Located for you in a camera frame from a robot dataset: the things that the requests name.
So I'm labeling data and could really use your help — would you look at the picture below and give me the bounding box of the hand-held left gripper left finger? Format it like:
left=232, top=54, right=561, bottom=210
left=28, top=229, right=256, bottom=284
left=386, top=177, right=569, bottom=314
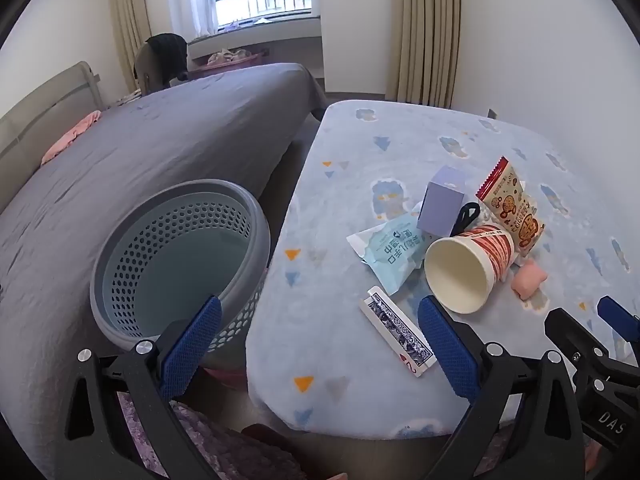
left=65, top=295, right=223, bottom=480

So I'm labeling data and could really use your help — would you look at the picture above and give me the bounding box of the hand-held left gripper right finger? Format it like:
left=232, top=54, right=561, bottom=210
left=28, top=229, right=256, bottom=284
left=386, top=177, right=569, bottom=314
left=417, top=295, right=586, bottom=480

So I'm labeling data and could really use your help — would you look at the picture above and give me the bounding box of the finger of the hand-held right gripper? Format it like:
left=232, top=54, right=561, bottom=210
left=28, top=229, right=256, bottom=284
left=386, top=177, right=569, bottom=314
left=544, top=306, right=613, bottom=376
left=596, top=296, right=640, bottom=358

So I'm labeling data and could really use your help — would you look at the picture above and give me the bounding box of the grey perforated plastic basket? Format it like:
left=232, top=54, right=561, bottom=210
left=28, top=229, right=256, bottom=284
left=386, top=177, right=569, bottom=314
left=90, top=179, right=272, bottom=365

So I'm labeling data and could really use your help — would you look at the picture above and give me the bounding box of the purple cardboard box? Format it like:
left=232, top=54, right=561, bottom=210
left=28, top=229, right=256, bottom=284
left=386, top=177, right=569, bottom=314
left=417, top=165, right=468, bottom=238

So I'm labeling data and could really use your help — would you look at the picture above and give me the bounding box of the playing card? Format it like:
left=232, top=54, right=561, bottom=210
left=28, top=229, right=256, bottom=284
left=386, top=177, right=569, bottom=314
left=360, top=286, right=433, bottom=377

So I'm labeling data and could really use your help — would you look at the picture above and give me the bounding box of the small pink soft toy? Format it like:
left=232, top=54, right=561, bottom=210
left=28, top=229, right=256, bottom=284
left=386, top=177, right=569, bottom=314
left=510, top=261, right=548, bottom=300

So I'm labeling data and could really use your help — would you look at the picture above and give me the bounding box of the red striped paper cup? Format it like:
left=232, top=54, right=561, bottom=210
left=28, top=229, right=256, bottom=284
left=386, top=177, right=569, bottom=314
left=424, top=225, right=516, bottom=315

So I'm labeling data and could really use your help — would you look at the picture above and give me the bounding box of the person's purple patterned clothing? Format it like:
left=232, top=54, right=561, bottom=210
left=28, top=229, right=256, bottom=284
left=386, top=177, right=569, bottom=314
left=117, top=392, right=308, bottom=480

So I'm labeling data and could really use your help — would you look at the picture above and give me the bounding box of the light blue wet wipe packet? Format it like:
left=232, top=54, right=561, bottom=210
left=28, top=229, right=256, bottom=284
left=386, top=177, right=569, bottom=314
left=346, top=210, right=433, bottom=295

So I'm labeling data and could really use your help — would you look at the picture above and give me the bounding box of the red beige snack packet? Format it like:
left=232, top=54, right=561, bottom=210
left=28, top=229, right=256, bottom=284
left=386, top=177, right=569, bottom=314
left=475, top=156, right=546, bottom=258

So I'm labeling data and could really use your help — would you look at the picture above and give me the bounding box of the light blue printed blanket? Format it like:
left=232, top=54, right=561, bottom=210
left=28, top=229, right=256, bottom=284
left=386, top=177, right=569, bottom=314
left=245, top=100, right=640, bottom=441

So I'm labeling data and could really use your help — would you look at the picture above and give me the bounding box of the bed with grey sheet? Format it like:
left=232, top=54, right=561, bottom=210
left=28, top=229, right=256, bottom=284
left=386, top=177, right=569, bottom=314
left=0, top=62, right=328, bottom=480

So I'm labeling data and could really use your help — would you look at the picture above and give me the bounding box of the pink cloth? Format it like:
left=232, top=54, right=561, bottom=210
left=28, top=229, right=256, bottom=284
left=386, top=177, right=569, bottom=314
left=40, top=111, right=102, bottom=166

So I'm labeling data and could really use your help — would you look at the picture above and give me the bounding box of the grey bed headboard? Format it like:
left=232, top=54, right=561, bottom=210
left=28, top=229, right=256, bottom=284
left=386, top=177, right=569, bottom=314
left=0, top=61, right=103, bottom=201

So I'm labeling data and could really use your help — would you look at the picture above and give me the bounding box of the brown chair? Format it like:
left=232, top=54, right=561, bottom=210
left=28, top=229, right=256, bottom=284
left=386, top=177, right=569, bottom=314
left=134, top=42, right=166, bottom=97

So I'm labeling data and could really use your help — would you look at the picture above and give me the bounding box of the pink basin with clothes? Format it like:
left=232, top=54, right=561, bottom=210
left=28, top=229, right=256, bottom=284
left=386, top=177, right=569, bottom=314
left=192, top=49, right=271, bottom=78

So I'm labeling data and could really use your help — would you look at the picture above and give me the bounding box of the black clothing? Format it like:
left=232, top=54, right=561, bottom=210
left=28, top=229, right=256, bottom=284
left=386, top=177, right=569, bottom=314
left=145, top=33, right=190, bottom=86

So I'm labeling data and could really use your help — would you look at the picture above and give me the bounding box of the bay window sill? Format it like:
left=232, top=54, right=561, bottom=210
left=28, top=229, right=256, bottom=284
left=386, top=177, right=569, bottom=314
left=187, top=12, right=323, bottom=61

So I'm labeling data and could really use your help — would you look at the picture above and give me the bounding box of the beige curtain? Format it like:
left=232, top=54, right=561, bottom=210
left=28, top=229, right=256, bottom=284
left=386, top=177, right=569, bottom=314
left=107, top=0, right=153, bottom=93
left=385, top=0, right=463, bottom=109

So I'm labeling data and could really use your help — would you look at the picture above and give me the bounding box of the black hair tie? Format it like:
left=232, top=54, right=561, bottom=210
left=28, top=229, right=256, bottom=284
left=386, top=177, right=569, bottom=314
left=450, top=201, right=482, bottom=237

